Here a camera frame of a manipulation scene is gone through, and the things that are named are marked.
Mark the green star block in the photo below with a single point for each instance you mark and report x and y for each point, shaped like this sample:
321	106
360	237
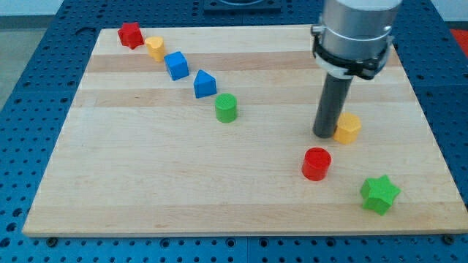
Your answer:
378	194

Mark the red cylinder block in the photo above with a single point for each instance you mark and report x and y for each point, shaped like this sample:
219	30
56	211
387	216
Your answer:
316	163

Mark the green cylinder block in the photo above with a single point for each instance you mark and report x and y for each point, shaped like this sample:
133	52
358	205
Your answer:
226	108

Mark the red star block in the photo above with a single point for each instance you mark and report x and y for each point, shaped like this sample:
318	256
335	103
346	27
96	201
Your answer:
130	35

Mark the blue triangle block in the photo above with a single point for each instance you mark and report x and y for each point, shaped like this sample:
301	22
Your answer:
204	84

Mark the wooden board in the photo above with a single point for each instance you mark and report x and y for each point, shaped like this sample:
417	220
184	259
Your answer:
139	156

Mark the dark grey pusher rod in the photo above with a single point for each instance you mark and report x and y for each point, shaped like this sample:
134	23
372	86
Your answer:
332	100

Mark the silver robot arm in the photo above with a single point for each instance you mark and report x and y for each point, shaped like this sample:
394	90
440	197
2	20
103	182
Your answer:
353	37

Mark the yellow hexagon block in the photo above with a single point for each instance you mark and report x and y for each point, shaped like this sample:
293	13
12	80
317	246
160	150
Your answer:
347	128

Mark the yellow heart block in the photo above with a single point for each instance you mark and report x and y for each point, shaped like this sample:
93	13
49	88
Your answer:
156	48

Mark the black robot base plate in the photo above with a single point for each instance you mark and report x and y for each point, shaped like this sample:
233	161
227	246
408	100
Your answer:
211	6

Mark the blue cube block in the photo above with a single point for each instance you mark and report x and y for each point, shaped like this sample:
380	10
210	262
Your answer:
176	65

